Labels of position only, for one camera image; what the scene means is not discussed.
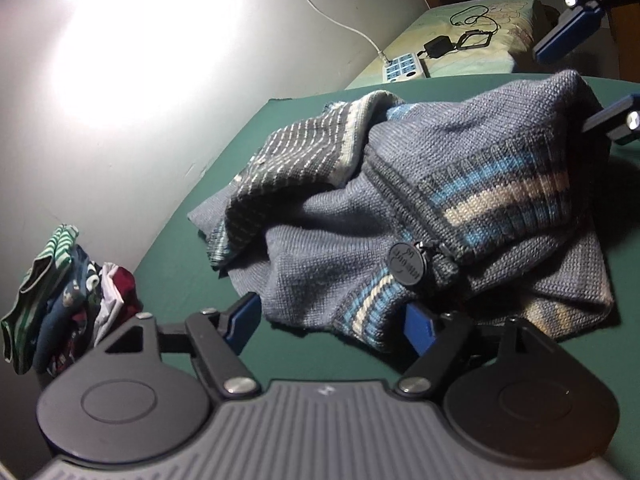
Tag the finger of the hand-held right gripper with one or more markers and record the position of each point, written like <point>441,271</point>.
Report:
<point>612,122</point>
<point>570,32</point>

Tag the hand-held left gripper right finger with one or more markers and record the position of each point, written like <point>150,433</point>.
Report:
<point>420,327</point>

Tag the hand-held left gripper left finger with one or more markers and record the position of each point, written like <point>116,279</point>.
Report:
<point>242,317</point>

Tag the grey-blue striped knit sweater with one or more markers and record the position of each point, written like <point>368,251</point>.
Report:
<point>350,220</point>

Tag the pale green patterned mattress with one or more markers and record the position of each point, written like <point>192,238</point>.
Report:
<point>470,62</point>

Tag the black charger adapter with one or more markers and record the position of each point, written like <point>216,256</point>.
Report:
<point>436,46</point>

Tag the white folded garment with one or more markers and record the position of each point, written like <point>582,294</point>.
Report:
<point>107,310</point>

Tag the patterned folded garment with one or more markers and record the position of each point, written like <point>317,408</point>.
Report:
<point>75,342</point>

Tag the white power strip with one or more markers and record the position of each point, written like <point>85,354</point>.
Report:
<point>402,66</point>

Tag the dark blue folded sweater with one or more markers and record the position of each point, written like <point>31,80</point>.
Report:
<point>50,320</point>

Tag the green striped folded shirt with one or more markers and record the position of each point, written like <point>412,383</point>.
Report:
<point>30,280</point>

